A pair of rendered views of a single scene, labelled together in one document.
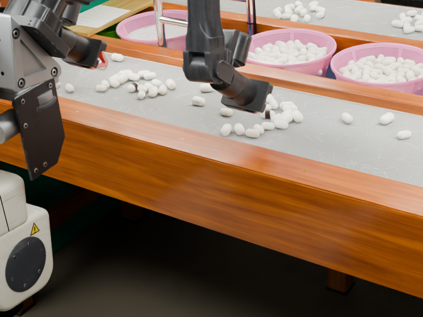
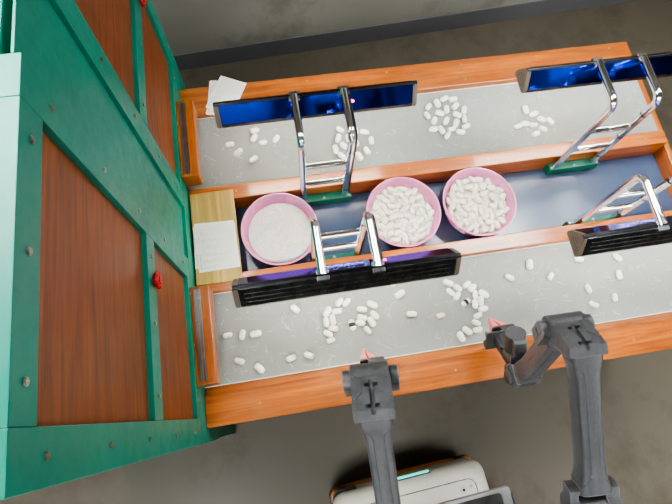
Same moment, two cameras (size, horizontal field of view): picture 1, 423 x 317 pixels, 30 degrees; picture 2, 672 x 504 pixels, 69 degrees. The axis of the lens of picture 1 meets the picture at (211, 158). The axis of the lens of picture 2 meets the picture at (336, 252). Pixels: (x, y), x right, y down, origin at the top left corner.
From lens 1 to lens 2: 2.00 m
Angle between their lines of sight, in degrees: 51
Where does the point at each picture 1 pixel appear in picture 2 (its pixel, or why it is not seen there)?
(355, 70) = (461, 211)
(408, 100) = (529, 241)
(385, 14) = (409, 113)
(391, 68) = (477, 194)
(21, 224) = not seen: outside the picture
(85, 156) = not seen: hidden behind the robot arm
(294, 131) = (492, 308)
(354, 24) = (401, 140)
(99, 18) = (223, 249)
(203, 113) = (424, 323)
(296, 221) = not seen: hidden behind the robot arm
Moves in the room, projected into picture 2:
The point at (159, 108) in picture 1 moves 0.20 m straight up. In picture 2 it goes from (392, 335) to (402, 325)
